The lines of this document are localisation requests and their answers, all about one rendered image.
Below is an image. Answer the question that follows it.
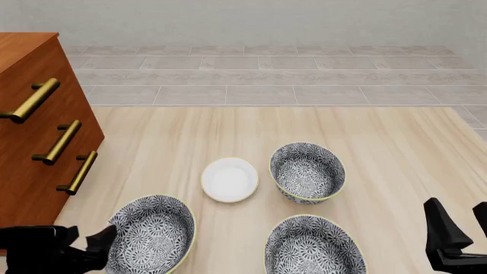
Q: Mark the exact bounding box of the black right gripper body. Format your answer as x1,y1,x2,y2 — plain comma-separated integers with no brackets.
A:
433,247,487,274

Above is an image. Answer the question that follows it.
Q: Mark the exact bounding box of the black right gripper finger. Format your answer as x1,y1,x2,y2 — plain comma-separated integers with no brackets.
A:
472,201,487,238
423,196,475,258

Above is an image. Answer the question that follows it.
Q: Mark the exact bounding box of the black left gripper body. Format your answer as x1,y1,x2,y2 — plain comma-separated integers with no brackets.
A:
0,247,111,274

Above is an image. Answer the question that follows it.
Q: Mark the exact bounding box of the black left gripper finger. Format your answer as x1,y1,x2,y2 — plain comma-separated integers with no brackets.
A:
84,224,118,260
0,225,80,250

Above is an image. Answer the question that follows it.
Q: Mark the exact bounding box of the black patterned bowl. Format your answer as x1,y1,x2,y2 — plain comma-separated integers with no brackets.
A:
269,142,347,206
104,194,197,274
263,214,368,274

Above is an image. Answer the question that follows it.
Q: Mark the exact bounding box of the white shallow bowl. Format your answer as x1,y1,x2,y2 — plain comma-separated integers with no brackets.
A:
200,156,259,204

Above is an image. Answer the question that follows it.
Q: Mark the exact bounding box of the wooden cabinet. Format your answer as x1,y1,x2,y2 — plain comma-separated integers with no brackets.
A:
0,32,106,229

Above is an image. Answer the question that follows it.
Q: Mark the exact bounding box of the small brass drawer handle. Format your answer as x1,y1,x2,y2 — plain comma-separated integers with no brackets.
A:
56,150,99,196

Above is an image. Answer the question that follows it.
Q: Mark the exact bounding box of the medium brass drawer handle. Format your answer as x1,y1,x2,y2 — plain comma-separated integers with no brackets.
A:
31,119,83,167

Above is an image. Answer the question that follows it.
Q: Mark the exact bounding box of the large brass drawer handle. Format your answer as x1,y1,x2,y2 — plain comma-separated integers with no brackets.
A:
0,78,62,125

